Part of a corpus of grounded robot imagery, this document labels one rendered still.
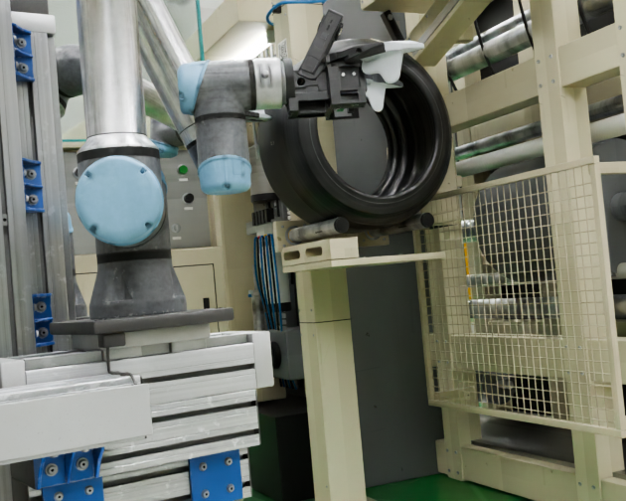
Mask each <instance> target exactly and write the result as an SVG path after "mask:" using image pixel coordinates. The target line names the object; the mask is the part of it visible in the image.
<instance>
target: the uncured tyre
mask: <svg viewBox="0 0 626 501"><path fill-rule="evenodd" d="M371 43H378V41H375V40H371V39H347V40H341V41H337V42H334V43H333V45H332V47H331V49H330V51H329V53H328V55H329V54H331V53H334V52H340V51H344V50H347V49H349V48H352V47H355V46H360V45H364V44H371ZM328 55H327V56H328ZM399 80H400V81H401V82H402V83H403V87H393V88H386V91H385V98H384V106H383V109H382V110H381V111H375V113H376V115H377V116H378V118H379V119H380V121H381V123H382V125H383V128H384V130H385V133H386V137H387V142H388V164H387V168H386V172H385V175H384V177H383V179H382V181H381V183H380V185H379V186H378V188H377V189H376V190H375V191H374V192H373V193H372V194H367V193H364V192H362V191H359V190H357V189H355V188H354V187H352V186H350V185H349V184H348V183H346V182H345V181H344V180H343V179H342V178H341V177H340V176H339V175H338V174H337V173H336V172H335V171H334V169H333V168H332V167H331V165H330V164H329V162H328V160H327V159H326V157H325V154H324V152H323V150H322V147H321V144H320V140H319V135H318V126H317V117H311V118H295V119H288V116H287V107H285V106H284V104H283V106H282V108H281V109H265V110H264V113H265V114H267V115H270V116H272V119H270V120H268V121H266V122H260V123H259V127H258V149H259V156H260V160H261V164H262V167H263V170H264V173H265V176H266V178H267V180H268V182H269V184H270V186H271V188H272V189H273V191H274V192H275V194H276V195H277V197H278V198H279V199H280V201H281V202H282V203H283V204H284V205H285V206H286V207H287V208H288V209H289V210H290V211H291V212H292V213H294V214H295V215H296V216H297V217H299V218H300V219H302V220H303V221H305V222H307V223H309V224H315V223H319V222H323V221H327V220H332V219H336V218H340V217H343V218H345V219H347V221H348V222H349V228H348V230H347V231H346V232H344V233H343V234H354V233H361V232H366V231H371V230H376V229H381V228H386V227H390V226H394V225H397V224H399V223H402V222H404V221H406V220H408V219H409V218H411V217H412V216H414V215H415V214H416V213H418V212H419V211H420V210H421V209H422V208H423V207H424V206H426V205H427V204H428V203H429V201H430V200H431V199H432V198H433V197H434V195H435V194H436V193H437V191H438V190H439V188H440V186H441V184H442V182H443V180H444V178H445V175H446V173H447V170H448V166H449V162H450V157H451V149H452V132H451V123H450V118H449V114H448V110H447V107H446V104H445V101H444V99H443V97H442V94H441V92H440V90H439V88H438V87H437V85H436V83H435V82H434V80H433V79H432V77H431V76H430V75H429V73H428V72H427V71H426V70H425V69H424V67H423V66H422V65H421V64H420V63H419V62H417V61H416V60H415V59H414V58H413V57H411V56H410V55H409V54H407V53H404V54H403V56H402V63H401V69H400V76H399ZM272 138H274V145H275V146H274V147H272V148H271V145H270V139H272Z"/></svg>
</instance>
